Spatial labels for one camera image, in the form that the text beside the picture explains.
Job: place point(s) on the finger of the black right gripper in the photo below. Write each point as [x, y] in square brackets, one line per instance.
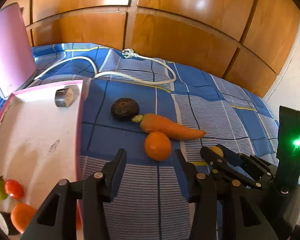
[230, 156]
[221, 164]

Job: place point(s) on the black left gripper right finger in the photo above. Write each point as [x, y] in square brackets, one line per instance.
[220, 213]

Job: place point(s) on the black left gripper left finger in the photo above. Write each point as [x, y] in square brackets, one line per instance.
[56, 217]

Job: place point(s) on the large orange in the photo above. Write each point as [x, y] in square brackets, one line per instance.
[21, 215]
[78, 219]

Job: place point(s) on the red tomato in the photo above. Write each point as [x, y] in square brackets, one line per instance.
[14, 189]

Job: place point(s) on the small orange mandarin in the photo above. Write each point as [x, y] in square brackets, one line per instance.
[158, 146]

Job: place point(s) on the orange carrot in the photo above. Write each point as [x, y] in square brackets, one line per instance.
[156, 123]

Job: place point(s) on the dark round beet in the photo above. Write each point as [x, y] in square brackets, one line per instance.
[124, 109]

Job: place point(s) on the pink white tray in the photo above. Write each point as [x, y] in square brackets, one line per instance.
[40, 142]

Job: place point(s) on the blue checkered tablecloth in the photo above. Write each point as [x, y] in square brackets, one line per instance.
[89, 101]

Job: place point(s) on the wooden wardrobe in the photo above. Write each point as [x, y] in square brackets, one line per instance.
[246, 42]

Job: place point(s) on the black camera mount green light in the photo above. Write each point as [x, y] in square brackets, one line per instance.
[288, 150]

